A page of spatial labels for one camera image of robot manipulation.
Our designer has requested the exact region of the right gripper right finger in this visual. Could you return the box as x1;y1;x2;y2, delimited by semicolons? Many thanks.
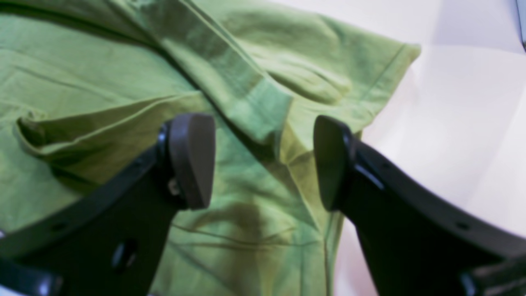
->
314;116;526;296

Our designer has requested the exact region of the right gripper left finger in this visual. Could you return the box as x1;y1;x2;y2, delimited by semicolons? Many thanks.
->
0;113;216;296

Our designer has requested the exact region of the green T-shirt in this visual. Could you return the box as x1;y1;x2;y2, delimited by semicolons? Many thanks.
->
0;0;420;296

